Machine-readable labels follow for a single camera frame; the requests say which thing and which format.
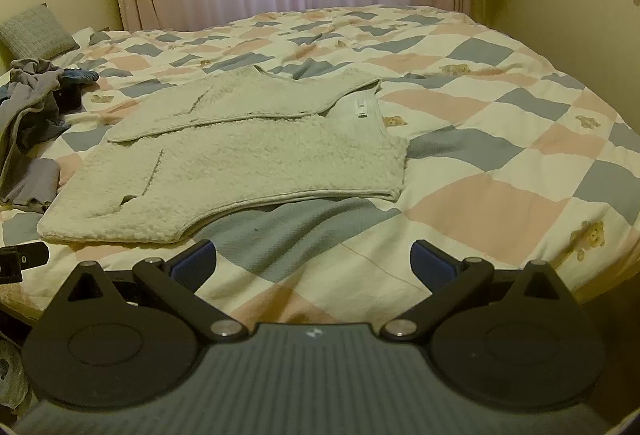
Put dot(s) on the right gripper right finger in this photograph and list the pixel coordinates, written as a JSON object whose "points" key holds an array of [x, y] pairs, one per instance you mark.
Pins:
{"points": [[452, 283]]}

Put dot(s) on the grey clothes pile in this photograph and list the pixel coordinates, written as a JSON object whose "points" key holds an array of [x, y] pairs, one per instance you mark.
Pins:
{"points": [[34, 103]]}

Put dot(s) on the checkered quilt on bed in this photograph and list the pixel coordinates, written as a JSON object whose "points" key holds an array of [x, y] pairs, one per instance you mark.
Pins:
{"points": [[508, 159]]}

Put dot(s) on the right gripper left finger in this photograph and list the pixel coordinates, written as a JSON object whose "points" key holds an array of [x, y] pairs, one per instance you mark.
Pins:
{"points": [[173, 284]]}

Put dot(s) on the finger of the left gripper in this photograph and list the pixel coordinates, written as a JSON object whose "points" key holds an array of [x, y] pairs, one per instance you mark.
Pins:
{"points": [[18, 258]]}

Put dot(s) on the cream fleece vest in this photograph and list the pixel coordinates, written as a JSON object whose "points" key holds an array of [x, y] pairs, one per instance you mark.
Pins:
{"points": [[225, 142]]}

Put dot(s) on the grey square pillow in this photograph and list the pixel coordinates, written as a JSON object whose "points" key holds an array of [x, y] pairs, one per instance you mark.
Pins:
{"points": [[36, 33]]}

